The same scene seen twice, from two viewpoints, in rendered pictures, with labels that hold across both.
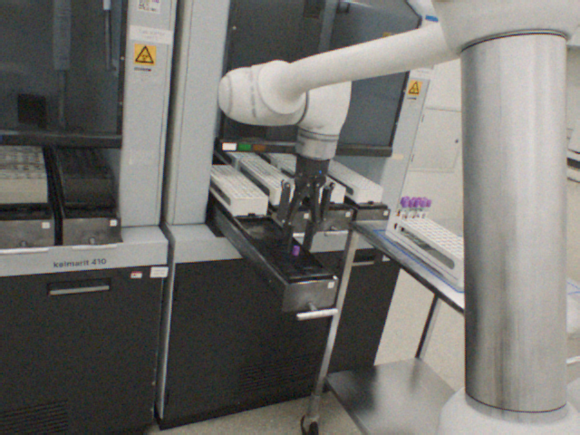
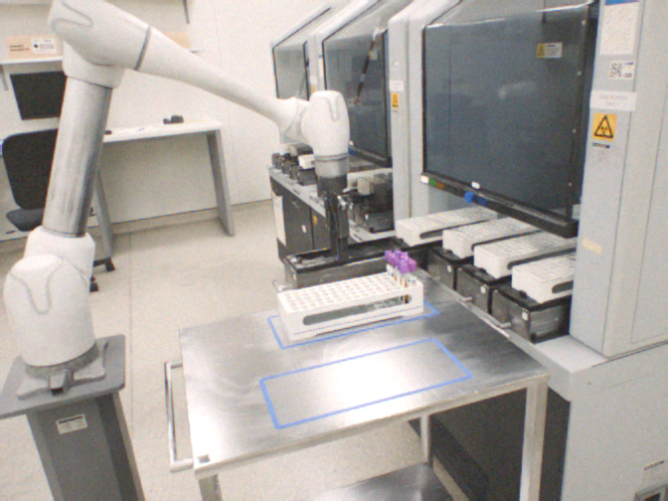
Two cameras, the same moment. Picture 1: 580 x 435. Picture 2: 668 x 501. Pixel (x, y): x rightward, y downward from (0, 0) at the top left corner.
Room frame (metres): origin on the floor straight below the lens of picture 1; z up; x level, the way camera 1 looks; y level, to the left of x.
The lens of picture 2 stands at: (1.37, -1.40, 1.35)
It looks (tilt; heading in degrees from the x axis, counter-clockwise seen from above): 20 degrees down; 102
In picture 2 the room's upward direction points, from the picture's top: 4 degrees counter-clockwise
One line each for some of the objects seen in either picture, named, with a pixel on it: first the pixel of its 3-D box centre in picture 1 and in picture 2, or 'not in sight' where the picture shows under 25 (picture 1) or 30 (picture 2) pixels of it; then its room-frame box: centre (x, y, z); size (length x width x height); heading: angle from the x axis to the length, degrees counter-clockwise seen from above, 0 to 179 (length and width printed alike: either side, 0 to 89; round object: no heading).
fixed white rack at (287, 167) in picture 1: (308, 182); (533, 253); (1.60, -0.05, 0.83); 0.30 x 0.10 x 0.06; 31
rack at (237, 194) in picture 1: (231, 190); (446, 227); (1.39, 0.18, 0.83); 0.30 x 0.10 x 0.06; 31
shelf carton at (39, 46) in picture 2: not in sight; (33, 47); (-1.57, 2.31, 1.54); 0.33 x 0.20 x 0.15; 38
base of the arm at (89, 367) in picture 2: not in sight; (62, 363); (0.52, -0.48, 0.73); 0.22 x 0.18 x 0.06; 121
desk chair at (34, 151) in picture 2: not in sight; (52, 209); (-1.11, 1.54, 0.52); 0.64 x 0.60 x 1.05; 141
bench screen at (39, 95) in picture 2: not in sight; (58, 103); (-1.47, 2.31, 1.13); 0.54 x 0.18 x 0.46; 25
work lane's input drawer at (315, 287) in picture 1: (253, 232); (394, 253); (1.23, 0.08, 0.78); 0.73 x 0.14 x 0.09; 31
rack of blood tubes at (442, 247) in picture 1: (436, 246); (351, 302); (1.18, -0.39, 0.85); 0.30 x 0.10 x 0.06; 29
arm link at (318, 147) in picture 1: (316, 143); (331, 164); (1.09, -0.03, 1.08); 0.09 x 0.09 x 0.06
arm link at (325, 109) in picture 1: (320, 93); (326, 121); (1.08, -0.02, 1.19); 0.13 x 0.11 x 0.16; 124
